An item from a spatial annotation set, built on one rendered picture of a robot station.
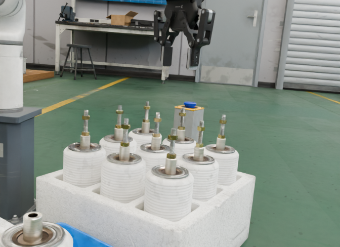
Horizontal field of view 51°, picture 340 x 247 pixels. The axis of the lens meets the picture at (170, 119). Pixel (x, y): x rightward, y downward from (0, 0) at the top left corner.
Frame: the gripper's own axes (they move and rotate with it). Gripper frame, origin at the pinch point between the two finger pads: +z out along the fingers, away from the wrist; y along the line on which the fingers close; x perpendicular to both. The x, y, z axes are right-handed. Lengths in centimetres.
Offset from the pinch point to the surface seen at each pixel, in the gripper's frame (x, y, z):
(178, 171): 1.6, 0.8, 21.9
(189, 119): 31.8, -25.8, 18.7
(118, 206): -8.4, -5.2, 29.0
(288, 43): 465, -242, -24
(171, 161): -0.7, 0.8, 19.3
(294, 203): 66, -5, 47
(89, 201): -11.0, -11.7, 29.9
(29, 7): 190, -549, -50
